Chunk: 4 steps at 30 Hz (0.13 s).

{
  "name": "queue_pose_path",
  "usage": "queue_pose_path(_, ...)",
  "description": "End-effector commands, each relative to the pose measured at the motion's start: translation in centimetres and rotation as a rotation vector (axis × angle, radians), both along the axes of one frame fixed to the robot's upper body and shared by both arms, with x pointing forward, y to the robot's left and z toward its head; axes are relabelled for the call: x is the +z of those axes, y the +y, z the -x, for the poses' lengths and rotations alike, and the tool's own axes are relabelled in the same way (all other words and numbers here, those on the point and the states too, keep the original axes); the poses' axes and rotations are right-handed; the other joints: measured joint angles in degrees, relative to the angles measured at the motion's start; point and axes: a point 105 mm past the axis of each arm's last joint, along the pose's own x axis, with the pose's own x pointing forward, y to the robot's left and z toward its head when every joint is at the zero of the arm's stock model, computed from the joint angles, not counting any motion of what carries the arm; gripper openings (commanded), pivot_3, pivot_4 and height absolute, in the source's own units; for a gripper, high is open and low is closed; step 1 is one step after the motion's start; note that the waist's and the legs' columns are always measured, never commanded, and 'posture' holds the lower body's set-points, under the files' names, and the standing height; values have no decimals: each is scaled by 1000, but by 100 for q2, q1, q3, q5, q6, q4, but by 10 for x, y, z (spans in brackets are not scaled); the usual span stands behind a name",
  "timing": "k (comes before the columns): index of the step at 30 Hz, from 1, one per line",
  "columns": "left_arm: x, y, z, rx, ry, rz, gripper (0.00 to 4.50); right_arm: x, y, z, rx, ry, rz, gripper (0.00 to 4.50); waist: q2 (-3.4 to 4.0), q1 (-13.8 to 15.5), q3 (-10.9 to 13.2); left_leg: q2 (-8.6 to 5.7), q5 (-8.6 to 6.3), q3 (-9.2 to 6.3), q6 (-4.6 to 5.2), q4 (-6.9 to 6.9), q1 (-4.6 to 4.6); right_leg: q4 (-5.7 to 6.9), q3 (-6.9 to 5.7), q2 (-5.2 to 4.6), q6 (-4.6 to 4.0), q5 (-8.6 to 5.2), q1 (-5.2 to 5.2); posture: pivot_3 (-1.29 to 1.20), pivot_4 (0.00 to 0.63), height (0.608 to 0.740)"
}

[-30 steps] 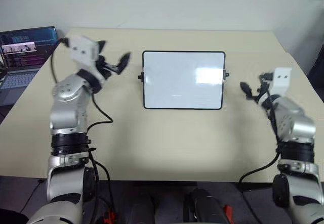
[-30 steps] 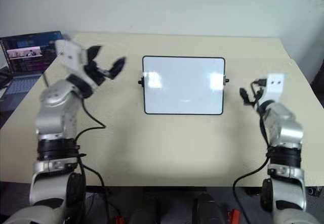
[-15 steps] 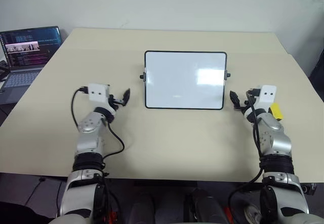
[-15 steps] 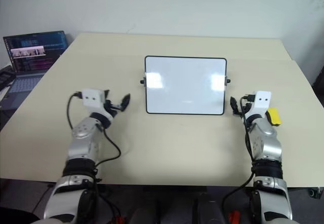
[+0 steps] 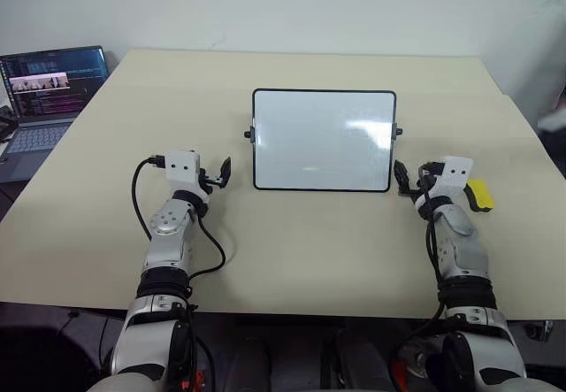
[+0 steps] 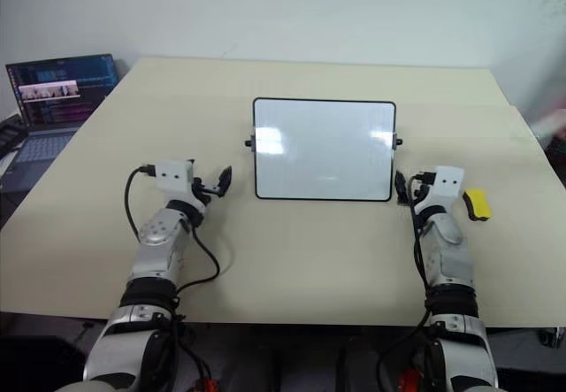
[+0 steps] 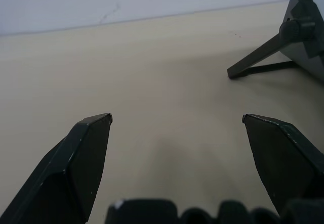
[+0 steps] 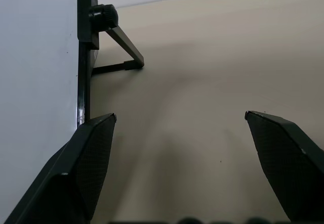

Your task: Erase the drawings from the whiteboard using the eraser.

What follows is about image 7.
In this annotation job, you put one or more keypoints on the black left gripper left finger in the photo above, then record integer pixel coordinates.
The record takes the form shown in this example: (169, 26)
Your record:
(76, 163)

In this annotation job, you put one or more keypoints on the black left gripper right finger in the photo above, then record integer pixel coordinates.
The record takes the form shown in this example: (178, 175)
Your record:
(283, 158)

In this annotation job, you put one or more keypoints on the black-framed whiteboard with stand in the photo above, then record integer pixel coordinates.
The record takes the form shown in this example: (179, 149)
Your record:
(298, 29)

